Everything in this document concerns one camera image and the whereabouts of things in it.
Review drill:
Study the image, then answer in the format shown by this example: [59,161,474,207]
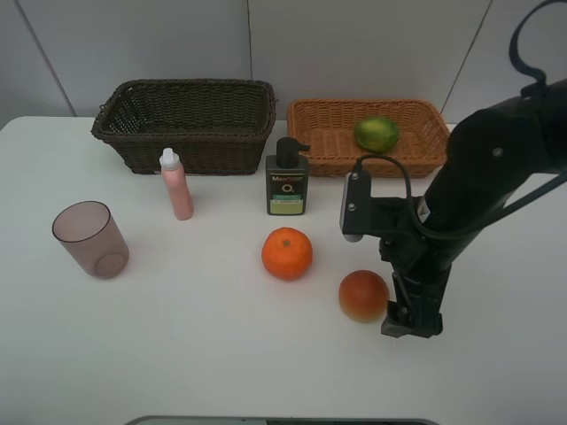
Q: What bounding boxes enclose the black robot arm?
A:
[380,81,566,338]

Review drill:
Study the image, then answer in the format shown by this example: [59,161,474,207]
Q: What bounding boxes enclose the orange wicker basket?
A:
[287,99,449,179]

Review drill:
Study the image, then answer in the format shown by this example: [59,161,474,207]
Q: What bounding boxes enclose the dark brown wicker basket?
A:
[91,79,276,175]

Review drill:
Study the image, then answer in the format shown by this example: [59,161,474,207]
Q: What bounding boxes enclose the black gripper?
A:
[378,197,470,338]

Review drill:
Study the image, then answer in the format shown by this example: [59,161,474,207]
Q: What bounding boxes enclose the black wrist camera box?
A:
[339,171,371,243]

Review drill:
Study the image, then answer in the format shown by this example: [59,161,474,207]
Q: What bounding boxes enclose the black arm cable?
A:
[353,0,567,240]

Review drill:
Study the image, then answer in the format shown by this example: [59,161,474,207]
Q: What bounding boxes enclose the dark green pump bottle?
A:
[265,137,310,216]

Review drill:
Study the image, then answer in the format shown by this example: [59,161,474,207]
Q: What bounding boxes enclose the orange mandarin fruit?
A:
[261,228,314,281]

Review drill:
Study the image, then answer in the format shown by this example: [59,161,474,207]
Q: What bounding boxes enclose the green mango fruit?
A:
[353,117,400,153]

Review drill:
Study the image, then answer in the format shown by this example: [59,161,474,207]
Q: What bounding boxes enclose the translucent pink plastic cup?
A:
[51,201,129,279]

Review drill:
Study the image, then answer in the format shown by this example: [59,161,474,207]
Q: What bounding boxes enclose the red peach fruit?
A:
[338,270,390,323]

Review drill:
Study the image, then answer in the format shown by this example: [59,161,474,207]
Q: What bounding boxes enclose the pink spray bottle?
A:
[159,148,193,220]

